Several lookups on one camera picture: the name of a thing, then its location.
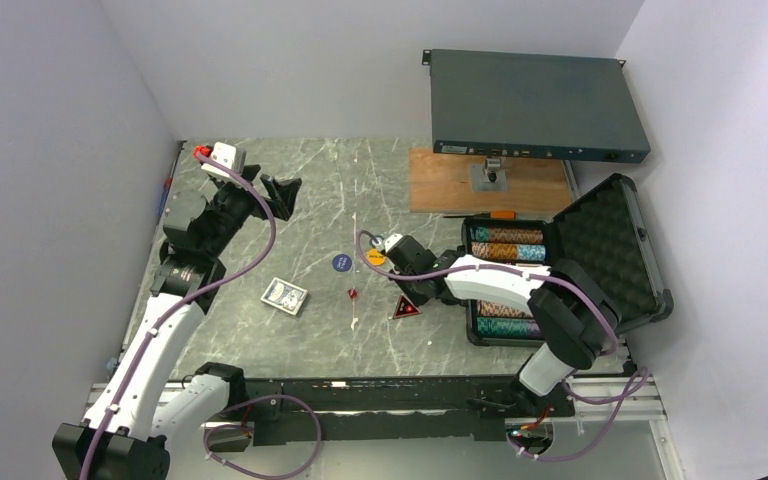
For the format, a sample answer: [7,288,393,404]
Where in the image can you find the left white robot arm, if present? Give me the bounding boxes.
[52,165,303,479]

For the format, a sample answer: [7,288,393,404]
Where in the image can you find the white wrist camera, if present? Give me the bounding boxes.
[383,234,404,255]
[193,142,246,181]

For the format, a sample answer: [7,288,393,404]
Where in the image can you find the yellow big blind button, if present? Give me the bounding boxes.
[366,248,388,267]

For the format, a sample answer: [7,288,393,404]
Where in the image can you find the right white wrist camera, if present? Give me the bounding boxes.
[383,234,404,255]

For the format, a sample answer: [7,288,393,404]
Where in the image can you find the orange handled screwdriver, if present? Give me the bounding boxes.
[443,211,517,221]

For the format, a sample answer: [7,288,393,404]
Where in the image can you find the black poker set case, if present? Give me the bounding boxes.
[461,173,675,334]

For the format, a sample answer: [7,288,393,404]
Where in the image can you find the blue small blind button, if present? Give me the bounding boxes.
[332,253,353,273]

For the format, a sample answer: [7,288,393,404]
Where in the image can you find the poker chip row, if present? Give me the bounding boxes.
[471,242,547,263]
[471,226,544,245]
[477,301,533,319]
[475,316,543,340]

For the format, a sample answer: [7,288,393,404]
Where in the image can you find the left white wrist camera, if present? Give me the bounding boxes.
[193,142,246,181]

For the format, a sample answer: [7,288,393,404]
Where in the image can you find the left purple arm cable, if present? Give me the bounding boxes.
[79,148,278,480]

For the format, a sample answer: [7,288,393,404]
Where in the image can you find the dark grey rack server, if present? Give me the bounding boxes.
[422,49,651,164]

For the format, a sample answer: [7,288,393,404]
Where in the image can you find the wooden base board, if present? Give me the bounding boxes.
[408,148,577,218]

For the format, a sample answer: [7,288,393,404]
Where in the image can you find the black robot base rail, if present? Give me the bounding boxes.
[211,375,575,446]

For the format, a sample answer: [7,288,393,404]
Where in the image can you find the blue playing card deck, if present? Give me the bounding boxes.
[260,278,308,316]

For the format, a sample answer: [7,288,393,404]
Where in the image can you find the top poker chip row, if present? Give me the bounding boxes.
[471,226,544,245]

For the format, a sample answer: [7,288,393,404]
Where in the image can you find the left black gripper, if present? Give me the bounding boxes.
[203,165,301,258]

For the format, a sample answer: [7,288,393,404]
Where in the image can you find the bottom poker chip row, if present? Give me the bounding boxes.
[475,316,543,340]

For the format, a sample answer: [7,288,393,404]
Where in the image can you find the red triangular dealer button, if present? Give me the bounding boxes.
[391,295,421,320]

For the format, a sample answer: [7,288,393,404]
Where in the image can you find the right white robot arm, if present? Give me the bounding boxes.
[375,234,621,415]

